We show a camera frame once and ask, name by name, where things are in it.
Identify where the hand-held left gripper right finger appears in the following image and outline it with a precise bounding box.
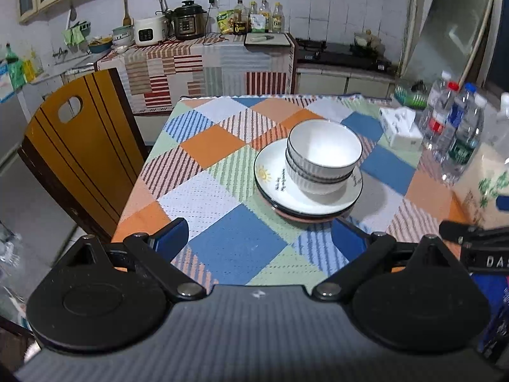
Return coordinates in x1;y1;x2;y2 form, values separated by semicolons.
312;219;444;301

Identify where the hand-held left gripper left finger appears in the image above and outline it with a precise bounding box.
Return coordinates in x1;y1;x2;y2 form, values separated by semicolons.
75;218;205;302

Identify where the egg print ceramic plate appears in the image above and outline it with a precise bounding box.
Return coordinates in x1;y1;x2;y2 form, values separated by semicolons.
258;193;354;226

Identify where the white ribbed bowl black rim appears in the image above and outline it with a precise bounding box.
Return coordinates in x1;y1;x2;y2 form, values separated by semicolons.
284;149;357;195
287;119;362;184

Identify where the white plate black rim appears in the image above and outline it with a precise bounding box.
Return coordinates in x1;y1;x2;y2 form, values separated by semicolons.
254;183;359;219

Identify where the white sun print plate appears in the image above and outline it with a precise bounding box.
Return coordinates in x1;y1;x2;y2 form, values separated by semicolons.
254;138;363;215

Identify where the floral box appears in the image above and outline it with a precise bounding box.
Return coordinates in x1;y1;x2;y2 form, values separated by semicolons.
453;143;509;227

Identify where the checked colourful tablecloth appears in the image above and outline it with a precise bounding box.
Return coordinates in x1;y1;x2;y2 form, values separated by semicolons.
111;93;478;287

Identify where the clear water bottle blue cap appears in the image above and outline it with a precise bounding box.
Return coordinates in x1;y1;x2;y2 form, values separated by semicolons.
441;83;488;184

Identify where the clear water bottle red cap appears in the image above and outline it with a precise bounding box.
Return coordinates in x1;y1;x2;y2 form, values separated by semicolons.
422;80;458;160

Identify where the white tissue box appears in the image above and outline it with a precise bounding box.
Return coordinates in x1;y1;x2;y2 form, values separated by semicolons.
379;107;424;150

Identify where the yellow wooden chair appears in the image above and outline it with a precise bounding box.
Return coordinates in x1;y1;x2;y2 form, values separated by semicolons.
18;67;150;243

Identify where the green bottle pack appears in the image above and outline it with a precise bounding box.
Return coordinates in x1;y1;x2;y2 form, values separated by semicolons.
392;81;431;111

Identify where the cream counter cabinet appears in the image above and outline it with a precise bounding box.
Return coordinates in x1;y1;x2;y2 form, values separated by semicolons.
296;67;396;98

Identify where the striped patchwork counter cloth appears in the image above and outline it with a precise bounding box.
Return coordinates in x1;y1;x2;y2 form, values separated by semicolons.
97;34;297;114

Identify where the wooden pole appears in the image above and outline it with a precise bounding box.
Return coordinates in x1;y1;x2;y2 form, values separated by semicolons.
457;0;496;88

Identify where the leaning metal sheet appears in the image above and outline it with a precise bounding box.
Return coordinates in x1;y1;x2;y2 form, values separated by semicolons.
406;0;496;88

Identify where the black gas stove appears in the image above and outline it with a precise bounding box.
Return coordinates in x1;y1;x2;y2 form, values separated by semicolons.
296;38;392;73

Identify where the grey refrigerator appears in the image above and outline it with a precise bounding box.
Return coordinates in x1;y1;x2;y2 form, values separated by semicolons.
0;88;31;170

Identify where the pot on stove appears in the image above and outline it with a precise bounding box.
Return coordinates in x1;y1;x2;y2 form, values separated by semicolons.
354;30;386;55

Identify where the blue basin with food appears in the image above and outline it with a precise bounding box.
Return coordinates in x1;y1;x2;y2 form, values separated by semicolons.
87;37;113;54

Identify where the white rice cooker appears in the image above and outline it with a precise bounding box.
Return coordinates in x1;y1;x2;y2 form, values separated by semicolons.
133;16;168;46

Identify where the cutting board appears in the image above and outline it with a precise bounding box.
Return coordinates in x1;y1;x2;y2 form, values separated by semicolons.
243;32;291;47

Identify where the black pressure cooker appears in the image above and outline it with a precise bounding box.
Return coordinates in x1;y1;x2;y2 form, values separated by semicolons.
172;0;208;41

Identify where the yellow bottle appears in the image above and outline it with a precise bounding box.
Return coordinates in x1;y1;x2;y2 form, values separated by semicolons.
24;53;39;83

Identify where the yellow green food packet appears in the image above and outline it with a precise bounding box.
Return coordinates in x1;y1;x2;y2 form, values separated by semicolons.
217;10;235;34

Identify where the green hanging cloth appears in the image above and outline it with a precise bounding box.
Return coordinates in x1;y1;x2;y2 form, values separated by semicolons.
61;22;91;46

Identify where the green detergent bottle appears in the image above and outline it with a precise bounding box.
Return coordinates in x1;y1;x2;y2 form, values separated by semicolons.
7;44;25;90

